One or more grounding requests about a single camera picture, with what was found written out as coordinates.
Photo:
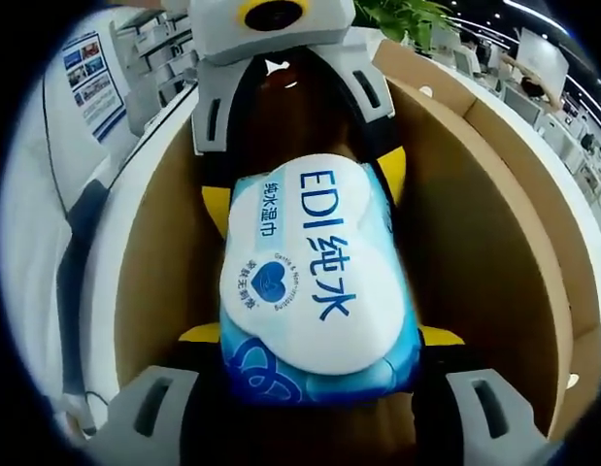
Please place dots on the white square pillar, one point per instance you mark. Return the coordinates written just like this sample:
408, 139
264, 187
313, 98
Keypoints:
547, 53

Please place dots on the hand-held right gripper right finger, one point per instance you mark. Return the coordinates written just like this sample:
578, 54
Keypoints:
494, 417

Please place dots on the green potted plant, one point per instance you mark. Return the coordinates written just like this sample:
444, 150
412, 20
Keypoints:
407, 14

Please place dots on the blue wall poster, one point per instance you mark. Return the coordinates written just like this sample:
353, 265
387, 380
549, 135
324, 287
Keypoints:
93, 87

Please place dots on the blue soft wet wipes pack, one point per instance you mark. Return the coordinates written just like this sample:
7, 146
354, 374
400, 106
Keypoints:
319, 272

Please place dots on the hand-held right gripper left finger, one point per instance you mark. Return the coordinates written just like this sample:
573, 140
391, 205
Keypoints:
149, 417

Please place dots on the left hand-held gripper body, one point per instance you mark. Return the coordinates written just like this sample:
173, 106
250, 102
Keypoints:
217, 29

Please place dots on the brown cardboard shoe box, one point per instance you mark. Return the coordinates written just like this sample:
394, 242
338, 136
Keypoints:
475, 242

